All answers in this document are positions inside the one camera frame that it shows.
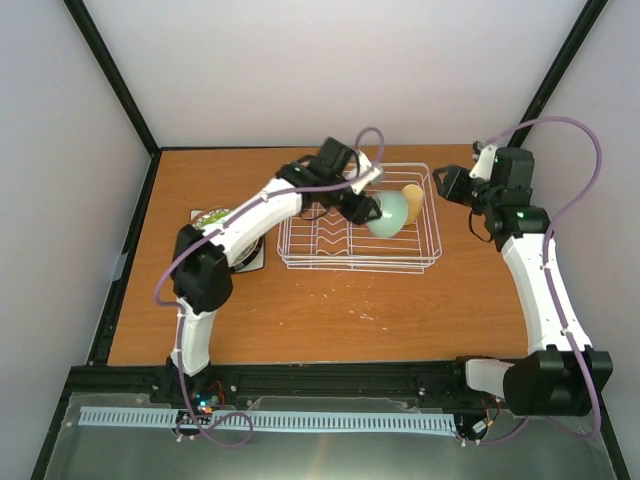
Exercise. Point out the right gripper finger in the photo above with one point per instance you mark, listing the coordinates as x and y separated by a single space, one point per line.
450 190
450 175

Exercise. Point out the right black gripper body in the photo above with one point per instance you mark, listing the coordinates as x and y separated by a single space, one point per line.
487 195

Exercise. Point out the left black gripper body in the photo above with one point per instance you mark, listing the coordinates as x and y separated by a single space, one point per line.
348 209

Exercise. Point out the mint green bowl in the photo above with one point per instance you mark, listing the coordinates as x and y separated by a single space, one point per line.
394 213

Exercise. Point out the yellow mug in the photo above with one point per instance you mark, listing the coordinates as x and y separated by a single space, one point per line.
414 197

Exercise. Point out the white wire dish rack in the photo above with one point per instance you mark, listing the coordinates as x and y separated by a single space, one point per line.
320 241

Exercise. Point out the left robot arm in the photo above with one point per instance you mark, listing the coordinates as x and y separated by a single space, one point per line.
201 270

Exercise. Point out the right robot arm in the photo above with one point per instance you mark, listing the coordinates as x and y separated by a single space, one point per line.
562 374

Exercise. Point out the white square plate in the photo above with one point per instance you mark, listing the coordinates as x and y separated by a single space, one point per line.
252 262

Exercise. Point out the patterned round plate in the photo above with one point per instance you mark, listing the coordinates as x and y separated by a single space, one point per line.
215 220

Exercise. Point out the small circuit board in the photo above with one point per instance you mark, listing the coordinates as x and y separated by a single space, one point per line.
211 398

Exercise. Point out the metal base sheet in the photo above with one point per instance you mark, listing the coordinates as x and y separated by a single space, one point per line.
510 449

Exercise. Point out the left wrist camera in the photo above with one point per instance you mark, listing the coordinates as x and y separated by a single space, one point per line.
362 176

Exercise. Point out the right black frame post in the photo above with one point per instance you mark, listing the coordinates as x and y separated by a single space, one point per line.
563 59

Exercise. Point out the black frame post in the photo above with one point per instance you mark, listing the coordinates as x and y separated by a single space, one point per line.
563 59
101 53

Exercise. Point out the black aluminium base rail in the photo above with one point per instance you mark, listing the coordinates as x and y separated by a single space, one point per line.
433 384

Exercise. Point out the left black frame post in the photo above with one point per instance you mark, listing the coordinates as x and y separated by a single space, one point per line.
101 53

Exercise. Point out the blue slotted cable duct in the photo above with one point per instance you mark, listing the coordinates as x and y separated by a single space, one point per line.
278 421

